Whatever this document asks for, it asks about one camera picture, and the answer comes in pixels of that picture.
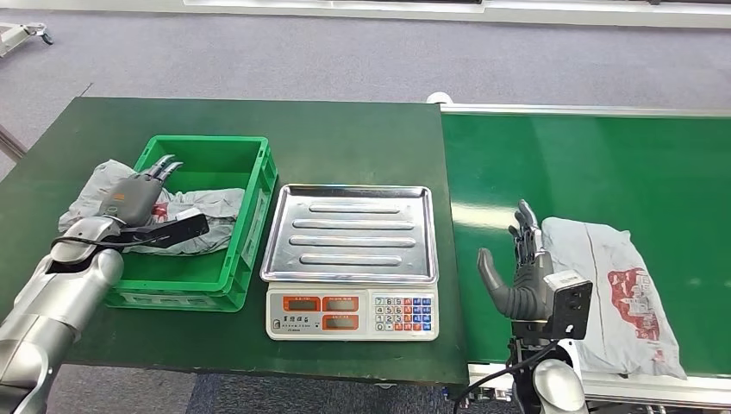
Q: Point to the steel weighing tray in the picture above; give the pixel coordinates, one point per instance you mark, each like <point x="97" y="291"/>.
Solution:
<point x="351" y="234"/>

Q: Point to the grey metal bar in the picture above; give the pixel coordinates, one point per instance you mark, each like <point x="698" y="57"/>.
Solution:
<point x="11" y="143"/>

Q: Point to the grey mailer package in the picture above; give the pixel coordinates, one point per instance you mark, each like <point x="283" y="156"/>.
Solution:
<point x="217" y="203"/>
<point x="617" y="257"/>

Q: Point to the white conveyor roller end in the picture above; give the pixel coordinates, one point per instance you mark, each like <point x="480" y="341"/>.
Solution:
<point x="438" y="97"/>

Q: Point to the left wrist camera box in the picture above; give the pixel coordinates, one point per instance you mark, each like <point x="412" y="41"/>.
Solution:
<point x="183" y="228"/>

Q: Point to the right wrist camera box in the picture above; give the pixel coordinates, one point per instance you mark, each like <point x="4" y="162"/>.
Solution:
<point x="571" y="303"/>

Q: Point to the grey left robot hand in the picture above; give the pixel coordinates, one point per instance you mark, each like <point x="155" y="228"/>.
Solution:
<point x="131" y="197"/>

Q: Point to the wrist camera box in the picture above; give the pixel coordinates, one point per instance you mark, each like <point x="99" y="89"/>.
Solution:
<point x="571" y="303"/>
<point x="183" y="228"/>

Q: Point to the flat grey mailer package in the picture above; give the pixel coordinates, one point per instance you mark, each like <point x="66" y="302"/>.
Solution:
<point x="617" y="257"/>

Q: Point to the green plastic crate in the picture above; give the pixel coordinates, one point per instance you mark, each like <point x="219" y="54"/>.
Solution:
<point x="217" y="274"/>

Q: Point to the green conveyor belt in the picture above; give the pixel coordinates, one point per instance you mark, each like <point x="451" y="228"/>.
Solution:
<point x="599" y="166"/>

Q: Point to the white electronic scale base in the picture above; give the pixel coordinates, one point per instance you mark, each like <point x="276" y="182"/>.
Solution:
<point x="354" y="330"/>

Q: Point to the white cart frame with caster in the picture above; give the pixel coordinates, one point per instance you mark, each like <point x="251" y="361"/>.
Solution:
<point x="14" y="33"/>

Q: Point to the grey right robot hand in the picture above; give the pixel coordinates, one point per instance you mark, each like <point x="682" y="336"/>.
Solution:
<point x="525" y="286"/>

